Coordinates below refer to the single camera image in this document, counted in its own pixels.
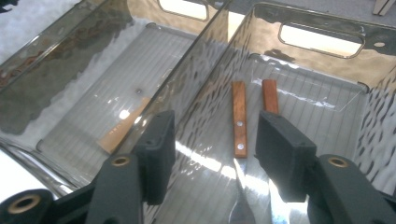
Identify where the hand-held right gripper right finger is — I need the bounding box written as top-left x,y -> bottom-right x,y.
254,110 -> 318,203

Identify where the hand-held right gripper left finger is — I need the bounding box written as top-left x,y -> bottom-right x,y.
131,109 -> 177,206

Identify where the light wooden utensil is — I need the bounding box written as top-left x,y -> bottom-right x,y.
96,96 -> 152,155

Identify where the wooden handled knife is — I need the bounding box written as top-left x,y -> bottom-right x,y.
261,78 -> 292,224
231,80 -> 258,224

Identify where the translucent grey plastic bin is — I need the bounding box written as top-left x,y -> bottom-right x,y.
148,1 -> 396,224
0,0 -> 232,200

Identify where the light wooden desk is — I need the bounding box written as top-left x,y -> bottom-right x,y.
372,0 -> 396,17

